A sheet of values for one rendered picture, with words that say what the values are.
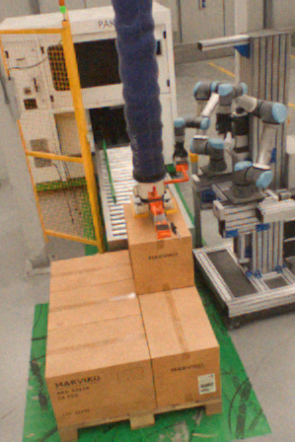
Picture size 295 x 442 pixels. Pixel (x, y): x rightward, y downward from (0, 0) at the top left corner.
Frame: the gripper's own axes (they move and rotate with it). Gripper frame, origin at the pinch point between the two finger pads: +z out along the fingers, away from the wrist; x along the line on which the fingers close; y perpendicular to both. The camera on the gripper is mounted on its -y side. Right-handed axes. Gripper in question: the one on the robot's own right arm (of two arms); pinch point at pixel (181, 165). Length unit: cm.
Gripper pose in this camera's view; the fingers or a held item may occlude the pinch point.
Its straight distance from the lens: 363.2
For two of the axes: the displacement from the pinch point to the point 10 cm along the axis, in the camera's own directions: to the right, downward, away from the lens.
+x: 9.9, -1.4, 0.7
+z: 1.0, 8.8, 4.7
